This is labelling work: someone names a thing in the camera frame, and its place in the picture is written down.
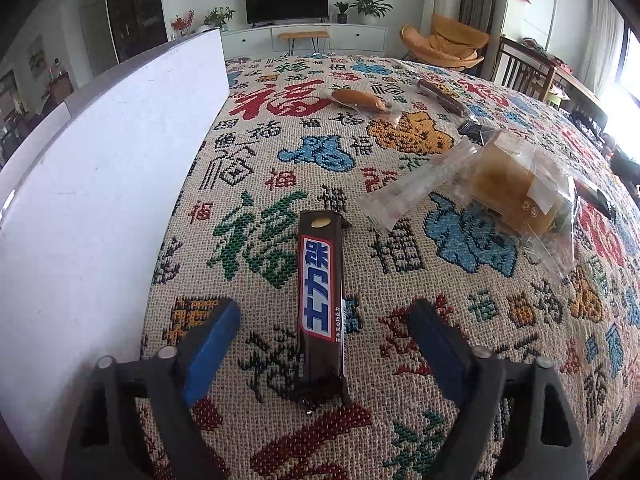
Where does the brown chocolate bar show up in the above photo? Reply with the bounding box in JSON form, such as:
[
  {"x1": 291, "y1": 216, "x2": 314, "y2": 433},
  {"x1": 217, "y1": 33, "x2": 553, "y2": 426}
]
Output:
[{"x1": 294, "y1": 210, "x2": 349, "y2": 411}]

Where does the brown hawthorn roll stick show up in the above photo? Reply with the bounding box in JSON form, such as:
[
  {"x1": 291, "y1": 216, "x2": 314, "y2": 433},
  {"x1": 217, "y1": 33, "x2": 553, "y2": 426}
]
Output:
[{"x1": 416, "y1": 79, "x2": 469, "y2": 117}]

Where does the small bread bun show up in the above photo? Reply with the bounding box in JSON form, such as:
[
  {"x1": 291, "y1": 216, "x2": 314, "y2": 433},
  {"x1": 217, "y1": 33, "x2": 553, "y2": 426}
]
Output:
[{"x1": 319, "y1": 86, "x2": 402, "y2": 127}]

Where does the white storage box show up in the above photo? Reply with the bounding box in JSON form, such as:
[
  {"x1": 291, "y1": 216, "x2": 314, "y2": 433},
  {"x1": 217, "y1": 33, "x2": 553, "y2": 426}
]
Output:
[{"x1": 1, "y1": 30, "x2": 229, "y2": 476}]

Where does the clear-wrapped sponge cake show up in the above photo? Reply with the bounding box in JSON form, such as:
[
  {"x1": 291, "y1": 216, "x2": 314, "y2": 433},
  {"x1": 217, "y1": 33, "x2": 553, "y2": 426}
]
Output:
[{"x1": 358, "y1": 130, "x2": 576, "y2": 281}]

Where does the patterned woven tablecloth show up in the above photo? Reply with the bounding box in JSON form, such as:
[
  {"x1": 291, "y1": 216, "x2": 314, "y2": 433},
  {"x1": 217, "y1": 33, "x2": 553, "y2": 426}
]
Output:
[{"x1": 141, "y1": 53, "x2": 639, "y2": 479}]

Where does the dark wooden chair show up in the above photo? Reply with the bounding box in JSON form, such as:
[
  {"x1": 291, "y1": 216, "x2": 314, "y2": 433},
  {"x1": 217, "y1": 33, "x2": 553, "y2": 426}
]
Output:
[{"x1": 491, "y1": 36, "x2": 556, "y2": 102}]

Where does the orange lounge chair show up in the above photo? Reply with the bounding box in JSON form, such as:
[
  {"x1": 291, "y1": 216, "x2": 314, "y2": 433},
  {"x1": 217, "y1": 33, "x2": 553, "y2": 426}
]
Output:
[{"x1": 399, "y1": 14, "x2": 490, "y2": 72}]

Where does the red flower vase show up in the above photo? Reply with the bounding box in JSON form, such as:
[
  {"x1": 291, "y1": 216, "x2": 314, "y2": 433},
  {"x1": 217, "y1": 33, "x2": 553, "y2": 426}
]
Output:
[{"x1": 170, "y1": 10, "x2": 194, "y2": 39}]

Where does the leafy plant white vase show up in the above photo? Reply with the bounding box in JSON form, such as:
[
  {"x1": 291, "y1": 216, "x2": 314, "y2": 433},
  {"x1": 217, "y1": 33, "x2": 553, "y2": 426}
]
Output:
[{"x1": 203, "y1": 6, "x2": 234, "y2": 32}]

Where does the small wooden bench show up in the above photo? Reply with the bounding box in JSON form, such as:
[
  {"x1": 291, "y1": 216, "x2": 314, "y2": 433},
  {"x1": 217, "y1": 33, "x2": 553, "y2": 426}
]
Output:
[{"x1": 278, "y1": 29, "x2": 330, "y2": 55}]

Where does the white tv cabinet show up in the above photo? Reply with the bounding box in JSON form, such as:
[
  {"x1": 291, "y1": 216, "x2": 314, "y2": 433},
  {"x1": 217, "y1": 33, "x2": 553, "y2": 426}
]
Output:
[{"x1": 221, "y1": 23, "x2": 387, "y2": 60}]

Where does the dark tall cabinet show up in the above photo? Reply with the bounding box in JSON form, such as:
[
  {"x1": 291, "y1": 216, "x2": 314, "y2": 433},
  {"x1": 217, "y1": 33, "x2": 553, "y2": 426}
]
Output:
[{"x1": 105, "y1": 0, "x2": 167, "y2": 63}]

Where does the green potted plant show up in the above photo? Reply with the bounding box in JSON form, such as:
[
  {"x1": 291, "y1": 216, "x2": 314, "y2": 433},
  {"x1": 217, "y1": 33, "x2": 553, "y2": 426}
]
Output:
[{"x1": 350, "y1": 0, "x2": 394, "y2": 25}]

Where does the small potted plant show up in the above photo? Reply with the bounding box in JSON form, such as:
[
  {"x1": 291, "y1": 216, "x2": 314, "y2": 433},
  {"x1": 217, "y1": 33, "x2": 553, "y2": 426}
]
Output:
[{"x1": 334, "y1": 1, "x2": 350, "y2": 24}]

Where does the black flat television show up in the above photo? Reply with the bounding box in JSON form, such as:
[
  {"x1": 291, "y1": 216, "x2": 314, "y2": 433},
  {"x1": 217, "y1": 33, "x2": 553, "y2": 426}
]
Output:
[{"x1": 245, "y1": 0, "x2": 329, "y2": 25}]

